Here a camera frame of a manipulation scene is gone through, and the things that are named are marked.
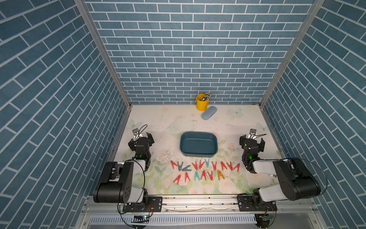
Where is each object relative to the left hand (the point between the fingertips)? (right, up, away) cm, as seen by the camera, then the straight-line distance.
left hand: (144, 134), depth 90 cm
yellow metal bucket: (+39, +21, +22) cm, 49 cm away
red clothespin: (+19, -18, -2) cm, 26 cm away
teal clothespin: (+41, -18, -2) cm, 44 cm away
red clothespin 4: (+45, -19, -4) cm, 49 cm away
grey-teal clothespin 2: (+27, -20, -4) cm, 34 cm away
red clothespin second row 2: (+28, -23, -7) cm, 37 cm away
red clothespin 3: (+37, -18, -3) cm, 41 cm away
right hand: (+71, -2, 0) cm, 71 cm away
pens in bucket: (+42, +27, +14) cm, 52 cm away
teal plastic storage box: (+36, -8, +8) cm, 38 cm away
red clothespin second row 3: (+38, -23, -6) cm, 45 cm away
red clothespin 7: (+59, -19, -4) cm, 62 cm away
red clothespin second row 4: (+42, -24, -6) cm, 49 cm away
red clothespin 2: (+33, -19, -4) cm, 38 cm away
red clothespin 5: (+50, -19, -2) cm, 54 cm away
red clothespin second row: (+23, -24, -8) cm, 34 cm away
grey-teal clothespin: (+24, -19, -4) cm, 31 cm away
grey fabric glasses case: (+45, +15, +23) cm, 53 cm away
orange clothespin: (+48, -23, -6) cm, 53 cm away
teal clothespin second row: (+34, -23, -6) cm, 41 cm away
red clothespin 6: (+55, -19, -3) cm, 58 cm away
